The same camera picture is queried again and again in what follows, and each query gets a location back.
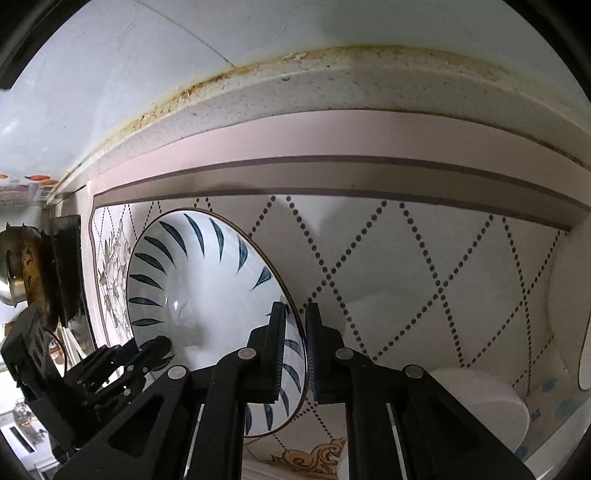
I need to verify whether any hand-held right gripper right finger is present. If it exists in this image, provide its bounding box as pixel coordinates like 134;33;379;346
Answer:
305;304;536;480

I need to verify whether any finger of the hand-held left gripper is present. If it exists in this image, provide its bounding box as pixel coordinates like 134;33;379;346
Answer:
92;336;174;371
65;357;174;425

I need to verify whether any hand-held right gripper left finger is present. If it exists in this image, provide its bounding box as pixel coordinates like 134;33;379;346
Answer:
53;302;289;480

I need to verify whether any white plate blue leaf pattern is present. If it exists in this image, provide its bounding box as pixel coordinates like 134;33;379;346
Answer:
126;209;308;438

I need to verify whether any dirty wok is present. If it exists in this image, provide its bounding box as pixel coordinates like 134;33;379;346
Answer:
18;228;61;330

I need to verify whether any black stove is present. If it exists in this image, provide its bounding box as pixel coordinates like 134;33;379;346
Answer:
48;215;88;328

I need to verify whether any steel pot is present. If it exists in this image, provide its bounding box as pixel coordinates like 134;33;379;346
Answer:
0;224;28;306

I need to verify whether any colourful wall sticker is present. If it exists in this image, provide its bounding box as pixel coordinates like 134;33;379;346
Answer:
0;173;58;206

